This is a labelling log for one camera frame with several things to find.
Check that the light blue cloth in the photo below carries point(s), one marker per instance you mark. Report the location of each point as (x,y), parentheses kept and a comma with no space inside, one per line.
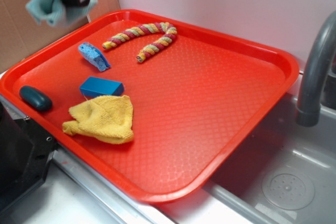
(56,14)

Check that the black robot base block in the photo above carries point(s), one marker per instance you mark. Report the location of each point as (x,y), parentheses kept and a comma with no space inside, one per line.
(26,151)

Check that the yellow cloth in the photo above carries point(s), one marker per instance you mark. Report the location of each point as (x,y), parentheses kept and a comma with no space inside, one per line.
(107,118)

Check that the brown cardboard panel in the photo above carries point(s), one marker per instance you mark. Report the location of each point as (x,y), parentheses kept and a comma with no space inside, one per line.
(21,36)

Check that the blue sponge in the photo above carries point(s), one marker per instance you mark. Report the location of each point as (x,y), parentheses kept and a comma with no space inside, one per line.
(94,56)

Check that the blue rectangular block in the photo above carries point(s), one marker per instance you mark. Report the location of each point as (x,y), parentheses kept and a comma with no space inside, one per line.
(94,87)

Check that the dark teal oval soap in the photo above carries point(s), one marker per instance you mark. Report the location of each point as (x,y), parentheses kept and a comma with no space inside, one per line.
(35,98)

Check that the red plastic tray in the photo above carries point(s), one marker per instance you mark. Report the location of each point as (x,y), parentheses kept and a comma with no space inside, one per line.
(194,102)

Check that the grey faucet spout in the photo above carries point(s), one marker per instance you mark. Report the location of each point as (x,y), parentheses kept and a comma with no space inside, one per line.
(318,82)

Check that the grey plastic sink basin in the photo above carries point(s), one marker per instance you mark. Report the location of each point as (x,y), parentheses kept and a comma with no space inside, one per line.
(282,172)

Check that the multicoloured twisted rope toy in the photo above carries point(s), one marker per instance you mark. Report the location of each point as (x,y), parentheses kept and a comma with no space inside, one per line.
(166,29)

